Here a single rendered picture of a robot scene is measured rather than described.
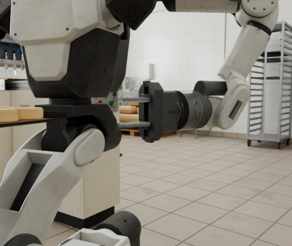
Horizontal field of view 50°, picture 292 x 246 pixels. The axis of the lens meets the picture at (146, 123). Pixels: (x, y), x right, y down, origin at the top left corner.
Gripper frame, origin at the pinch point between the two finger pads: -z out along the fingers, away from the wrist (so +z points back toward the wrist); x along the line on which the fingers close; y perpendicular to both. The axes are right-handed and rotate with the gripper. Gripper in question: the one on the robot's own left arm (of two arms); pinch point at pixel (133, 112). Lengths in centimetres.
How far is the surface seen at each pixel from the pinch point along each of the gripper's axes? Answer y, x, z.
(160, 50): -481, 97, 396
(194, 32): -401, 122, 414
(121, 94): -552, 1, 341
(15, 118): 0.9, -0.1, -22.5
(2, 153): -176, -37, 11
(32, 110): -1.2, 0.9, -19.2
